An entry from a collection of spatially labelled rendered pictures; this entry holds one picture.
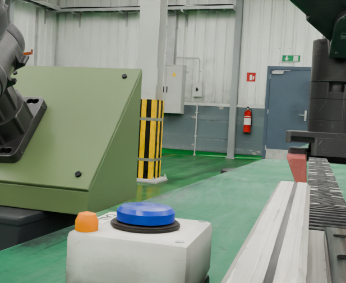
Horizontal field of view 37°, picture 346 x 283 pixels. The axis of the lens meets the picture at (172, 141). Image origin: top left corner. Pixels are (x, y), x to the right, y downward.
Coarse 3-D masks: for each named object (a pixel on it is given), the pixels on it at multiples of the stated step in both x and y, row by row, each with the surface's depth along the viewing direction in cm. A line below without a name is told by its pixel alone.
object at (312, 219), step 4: (312, 220) 55; (316, 220) 55; (320, 220) 56; (324, 220) 56; (328, 220) 55; (332, 220) 55; (336, 220) 55; (340, 220) 55; (344, 220) 55; (328, 224) 54; (332, 224) 54; (336, 224) 54; (340, 224) 54; (344, 224) 54
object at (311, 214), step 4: (312, 212) 58; (316, 212) 58; (320, 212) 58; (312, 216) 57; (316, 216) 57; (320, 216) 57; (324, 216) 57; (328, 216) 57; (332, 216) 57; (336, 216) 57; (340, 216) 57; (344, 216) 57
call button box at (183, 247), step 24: (72, 240) 32; (96, 240) 32; (120, 240) 31; (144, 240) 31; (168, 240) 31; (192, 240) 32; (72, 264) 32; (96, 264) 32; (120, 264) 31; (144, 264) 31; (168, 264) 31; (192, 264) 32
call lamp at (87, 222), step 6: (78, 216) 33; (84, 216) 32; (90, 216) 32; (96, 216) 33; (78, 222) 32; (84, 222) 32; (90, 222) 32; (96, 222) 33; (78, 228) 32; (84, 228) 32; (90, 228) 32; (96, 228) 33
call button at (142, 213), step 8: (120, 208) 34; (128, 208) 34; (136, 208) 34; (144, 208) 34; (152, 208) 34; (160, 208) 34; (168, 208) 35; (120, 216) 34; (128, 216) 33; (136, 216) 33; (144, 216) 33; (152, 216) 33; (160, 216) 33; (168, 216) 34; (136, 224) 33; (144, 224) 33; (152, 224) 33; (160, 224) 33
